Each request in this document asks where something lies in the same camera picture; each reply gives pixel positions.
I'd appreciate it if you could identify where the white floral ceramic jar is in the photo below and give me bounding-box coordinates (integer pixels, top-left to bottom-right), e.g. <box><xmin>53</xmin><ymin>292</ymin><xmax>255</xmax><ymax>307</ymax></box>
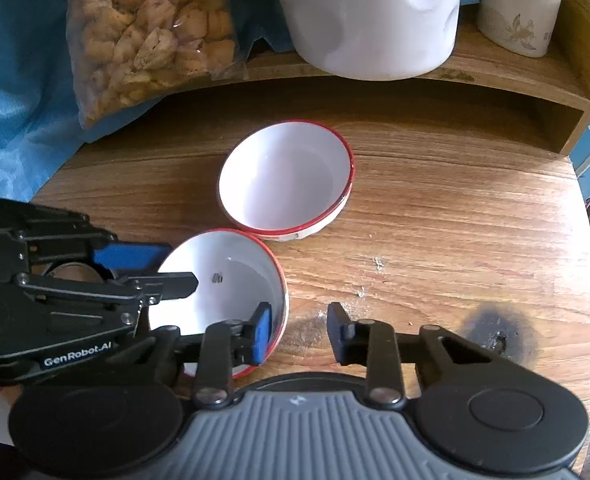
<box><xmin>476</xmin><ymin>0</ymin><xmax>568</xmax><ymax>58</ymax></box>

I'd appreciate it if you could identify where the clear bag of snacks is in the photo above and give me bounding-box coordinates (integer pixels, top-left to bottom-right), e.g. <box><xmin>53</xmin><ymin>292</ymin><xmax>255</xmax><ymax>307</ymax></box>
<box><xmin>67</xmin><ymin>0</ymin><xmax>250</xmax><ymax>128</ymax></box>

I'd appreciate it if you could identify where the white bowl with dark mark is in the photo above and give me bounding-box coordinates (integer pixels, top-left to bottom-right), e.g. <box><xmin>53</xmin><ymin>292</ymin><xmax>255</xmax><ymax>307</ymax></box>
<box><xmin>147</xmin><ymin>228</ymin><xmax>290</xmax><ymax>378</ymax></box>

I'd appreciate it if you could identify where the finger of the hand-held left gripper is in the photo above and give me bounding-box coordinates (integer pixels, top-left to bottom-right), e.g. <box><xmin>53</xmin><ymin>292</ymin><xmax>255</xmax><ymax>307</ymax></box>
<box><xmin>17</xmin><ymin>271</ymin><xmax>199</xmax><ymax>311</ymax></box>
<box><xmin>12</xmin><ymin>220</ymin><xmax>173</xmax><ymax>277</ymax></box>

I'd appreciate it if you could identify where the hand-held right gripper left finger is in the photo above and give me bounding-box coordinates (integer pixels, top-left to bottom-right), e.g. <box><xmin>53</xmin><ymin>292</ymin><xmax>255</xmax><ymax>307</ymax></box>
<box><xmin>147</xmin><ymin>301</ymin><xmax>276</xmax><ymax>407</ymax></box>

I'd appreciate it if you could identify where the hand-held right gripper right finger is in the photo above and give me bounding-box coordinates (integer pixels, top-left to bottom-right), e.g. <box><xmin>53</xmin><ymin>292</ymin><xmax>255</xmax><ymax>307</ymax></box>
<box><xmin>327</xmin><ymin>301</ymin><xmax>513</xmax><ymax>407</ymax></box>

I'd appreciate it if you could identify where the white red-rimmed bowl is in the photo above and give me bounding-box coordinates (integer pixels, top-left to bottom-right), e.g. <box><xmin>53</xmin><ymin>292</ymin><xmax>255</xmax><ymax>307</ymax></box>
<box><xmin>218</xmin><ymin>120</ymin><xmax>356</xmax><ymax>242</ymax></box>

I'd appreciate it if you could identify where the white jug with blue lid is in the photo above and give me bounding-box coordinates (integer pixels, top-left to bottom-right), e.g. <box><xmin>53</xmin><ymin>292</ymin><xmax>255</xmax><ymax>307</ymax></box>
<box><xmin>267</xmin><ymin>0</ymin><xmax>500</xmax><ymax>82</ymax></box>

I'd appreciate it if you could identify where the wooden shelf riser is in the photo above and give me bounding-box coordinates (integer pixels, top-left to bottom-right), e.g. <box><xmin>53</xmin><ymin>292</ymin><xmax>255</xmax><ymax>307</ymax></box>
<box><xmin>235</xmin><ymin>0</ymin><xmax>590</xmax><ymax>157</ymax></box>

